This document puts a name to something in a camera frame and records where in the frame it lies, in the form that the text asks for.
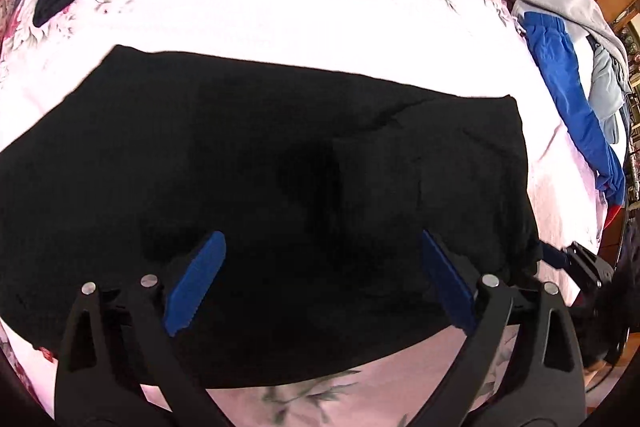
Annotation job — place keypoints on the light grey garment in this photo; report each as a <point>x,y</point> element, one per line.
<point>605,87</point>

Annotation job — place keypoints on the red wooden bed frame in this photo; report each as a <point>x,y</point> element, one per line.
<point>614,227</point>

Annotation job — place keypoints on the red floral pillow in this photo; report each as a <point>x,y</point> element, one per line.
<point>12,17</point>

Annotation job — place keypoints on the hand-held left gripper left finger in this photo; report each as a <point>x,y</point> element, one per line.
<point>197,287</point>

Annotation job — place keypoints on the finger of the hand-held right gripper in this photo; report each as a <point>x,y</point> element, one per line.
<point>556,255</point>
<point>590,267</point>

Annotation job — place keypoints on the black pants with smiley patch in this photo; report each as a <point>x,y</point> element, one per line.
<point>250,182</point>

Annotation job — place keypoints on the pink floral blanket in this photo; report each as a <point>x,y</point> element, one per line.
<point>275,7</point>

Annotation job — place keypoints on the blue garment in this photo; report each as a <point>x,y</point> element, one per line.
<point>575,107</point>

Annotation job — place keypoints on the display shelf with ornaments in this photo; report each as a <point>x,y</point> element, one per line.
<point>631,42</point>

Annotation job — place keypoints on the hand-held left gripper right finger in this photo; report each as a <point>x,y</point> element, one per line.
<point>447,287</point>

